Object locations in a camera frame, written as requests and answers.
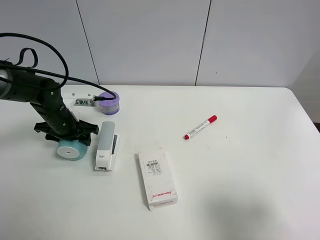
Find red capped whiteboard marker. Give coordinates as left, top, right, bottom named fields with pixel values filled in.
left=183, top=115, right=218, bottom=140

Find purple round container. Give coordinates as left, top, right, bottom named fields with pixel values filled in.
left=98, top=91, right=120, bottom=115

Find black cable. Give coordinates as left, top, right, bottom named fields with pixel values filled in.
left=0, top=32, right=119, bottom=102

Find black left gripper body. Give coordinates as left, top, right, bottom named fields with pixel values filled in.
left=29, top=89, right=77, bottom=137

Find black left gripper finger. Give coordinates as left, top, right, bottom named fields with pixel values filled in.
left=73, top=120, right=99, bottom=146
left=33, top=122, right=65, bottom=143

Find teal pencil sharpener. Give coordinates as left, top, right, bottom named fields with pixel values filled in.
left=56, top=139, right=88, bottom=161

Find white grey stapler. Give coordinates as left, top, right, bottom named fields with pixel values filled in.
left=95, top=121, right=121, bottom=172

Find white cardboard box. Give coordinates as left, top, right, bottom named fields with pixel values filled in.
left=138, top=149, right=178, bottom=211

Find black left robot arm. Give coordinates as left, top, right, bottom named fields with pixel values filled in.
left=0, top=69, right=99, bottom=146

